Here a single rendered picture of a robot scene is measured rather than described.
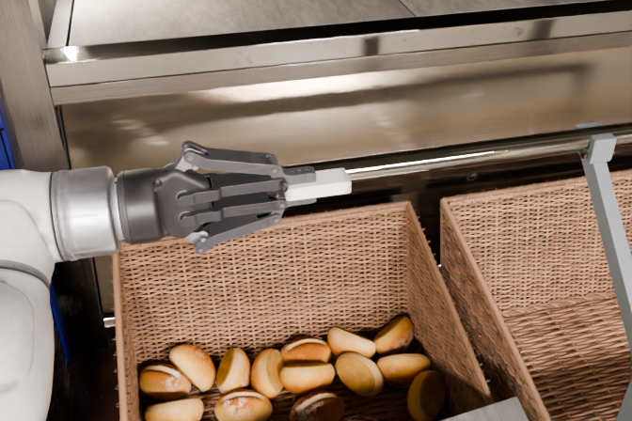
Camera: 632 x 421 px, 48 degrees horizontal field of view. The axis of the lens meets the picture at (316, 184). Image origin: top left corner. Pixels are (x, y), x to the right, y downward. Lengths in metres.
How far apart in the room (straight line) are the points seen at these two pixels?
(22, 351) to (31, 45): 0.60
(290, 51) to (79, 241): 0.56
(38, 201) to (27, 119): 0.49
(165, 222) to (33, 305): 0.16
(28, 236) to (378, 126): 0.73
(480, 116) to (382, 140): 0.19
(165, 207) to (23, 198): 0.13
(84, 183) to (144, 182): 0.06
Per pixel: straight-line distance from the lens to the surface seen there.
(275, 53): 1.15
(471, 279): 1.30
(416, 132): 1.28
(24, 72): 1.15
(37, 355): 0.64
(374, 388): 1.29
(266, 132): 1.21
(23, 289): 0.67
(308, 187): 0.73
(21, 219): 0.69
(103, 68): 1.13
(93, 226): 0.70
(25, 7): 1.11
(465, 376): 1.21
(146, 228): 0.71
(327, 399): 1.25
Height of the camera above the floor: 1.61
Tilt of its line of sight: 34 degrees down
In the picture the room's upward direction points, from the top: straight up
